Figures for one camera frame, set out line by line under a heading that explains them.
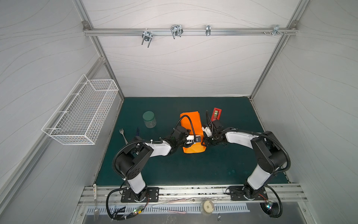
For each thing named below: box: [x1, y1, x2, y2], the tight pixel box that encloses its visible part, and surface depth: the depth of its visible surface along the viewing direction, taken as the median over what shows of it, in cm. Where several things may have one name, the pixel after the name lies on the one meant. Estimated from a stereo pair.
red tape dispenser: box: [210, 107, 223, 122], surface depth 103 cm
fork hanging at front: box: [94, 205, 100, 222], surface depth 70 cm
